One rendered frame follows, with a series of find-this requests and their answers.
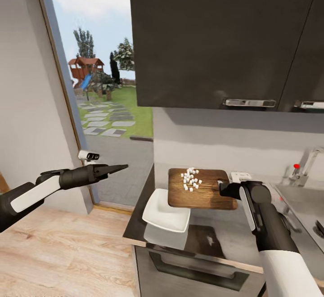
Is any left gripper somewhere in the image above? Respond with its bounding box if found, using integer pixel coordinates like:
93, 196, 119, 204
72, 164, 128, 187

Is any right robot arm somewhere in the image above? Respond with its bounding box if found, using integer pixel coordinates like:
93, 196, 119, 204
219, 172, 324, 297

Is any bowl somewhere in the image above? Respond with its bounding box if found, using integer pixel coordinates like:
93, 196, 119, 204
142, 189, 191, 233

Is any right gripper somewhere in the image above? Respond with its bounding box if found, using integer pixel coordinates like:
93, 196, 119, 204
219, 182, 238, 199

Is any cutting board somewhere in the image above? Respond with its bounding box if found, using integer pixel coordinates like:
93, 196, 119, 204
168, 168, 238, 210

